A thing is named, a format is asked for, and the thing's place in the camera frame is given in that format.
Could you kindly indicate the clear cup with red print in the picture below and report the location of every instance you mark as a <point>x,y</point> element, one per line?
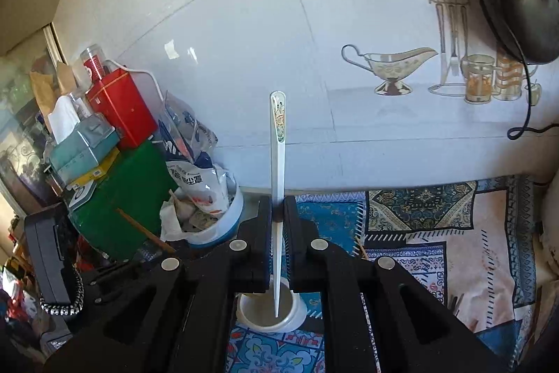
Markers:
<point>94,65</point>

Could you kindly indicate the white green box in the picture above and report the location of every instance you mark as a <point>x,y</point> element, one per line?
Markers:
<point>81,194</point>

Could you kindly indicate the teal tissue box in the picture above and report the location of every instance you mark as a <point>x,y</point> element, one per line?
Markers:
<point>83,145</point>

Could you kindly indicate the white decorated chopstick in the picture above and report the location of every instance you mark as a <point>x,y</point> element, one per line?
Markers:
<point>277,163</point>

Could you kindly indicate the green cutting board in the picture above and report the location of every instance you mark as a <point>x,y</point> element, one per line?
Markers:
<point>126,189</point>

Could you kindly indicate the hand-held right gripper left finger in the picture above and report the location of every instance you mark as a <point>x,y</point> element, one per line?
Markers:
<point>265,220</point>

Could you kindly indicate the red tin box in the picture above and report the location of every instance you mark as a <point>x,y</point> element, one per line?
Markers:
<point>122,111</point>

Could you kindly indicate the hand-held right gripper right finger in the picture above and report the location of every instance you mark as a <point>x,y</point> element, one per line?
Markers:
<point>290,220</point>

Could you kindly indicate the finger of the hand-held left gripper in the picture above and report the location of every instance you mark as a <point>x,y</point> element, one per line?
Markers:
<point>113,274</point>

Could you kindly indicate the brown wooden chopstick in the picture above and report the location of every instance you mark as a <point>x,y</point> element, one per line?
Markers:
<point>360,248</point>
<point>144,229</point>

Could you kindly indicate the blue white plastic bag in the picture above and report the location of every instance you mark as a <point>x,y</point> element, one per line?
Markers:
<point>192,163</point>

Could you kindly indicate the white blue bowl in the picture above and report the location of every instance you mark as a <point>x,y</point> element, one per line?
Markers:
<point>220,231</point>

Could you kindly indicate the patterned blue tablecloth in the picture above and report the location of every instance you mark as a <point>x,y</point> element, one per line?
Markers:
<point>436,224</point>

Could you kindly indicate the brown paper bag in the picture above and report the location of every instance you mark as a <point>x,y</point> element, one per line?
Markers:
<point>43,84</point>

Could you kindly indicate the crumpled white plastic bag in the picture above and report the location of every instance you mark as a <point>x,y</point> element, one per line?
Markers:
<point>172,220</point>

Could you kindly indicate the decorated glass panel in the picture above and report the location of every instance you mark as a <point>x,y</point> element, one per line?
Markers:
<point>17,128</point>

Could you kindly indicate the yellow flat box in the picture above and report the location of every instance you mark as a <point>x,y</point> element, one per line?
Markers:
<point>104,170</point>

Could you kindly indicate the white cup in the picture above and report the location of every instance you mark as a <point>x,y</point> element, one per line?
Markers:
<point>262,317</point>

